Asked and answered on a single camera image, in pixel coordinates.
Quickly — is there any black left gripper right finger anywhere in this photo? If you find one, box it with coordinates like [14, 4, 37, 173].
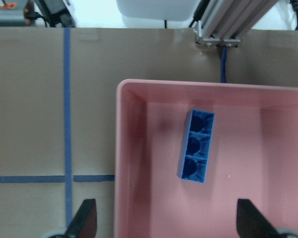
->
[236, 198, 283, 238]

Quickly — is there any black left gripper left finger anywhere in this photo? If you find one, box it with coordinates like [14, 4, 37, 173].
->
[64, 199, 97, 238]

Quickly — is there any blue toy block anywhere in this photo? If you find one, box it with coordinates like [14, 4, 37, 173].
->
[177, 109, 215, 184]

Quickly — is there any pink plastic box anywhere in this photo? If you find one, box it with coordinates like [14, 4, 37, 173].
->
[114, 79, 298, 238]

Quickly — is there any white square box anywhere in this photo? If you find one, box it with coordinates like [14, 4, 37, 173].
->
[116, 0, 199, 21]

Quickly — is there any brown paper table cover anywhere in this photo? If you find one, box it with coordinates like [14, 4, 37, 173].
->
[0, 28, 298, 238]

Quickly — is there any black power adapter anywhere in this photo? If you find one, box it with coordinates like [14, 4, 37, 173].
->
[34, 0, 76, 28]

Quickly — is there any grey orange usb hub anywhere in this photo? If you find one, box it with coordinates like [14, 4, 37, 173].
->
[0, 0, 34, 27]

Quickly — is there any aluminium frame post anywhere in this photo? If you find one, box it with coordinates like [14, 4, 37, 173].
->
[190, 0, 277, 47]

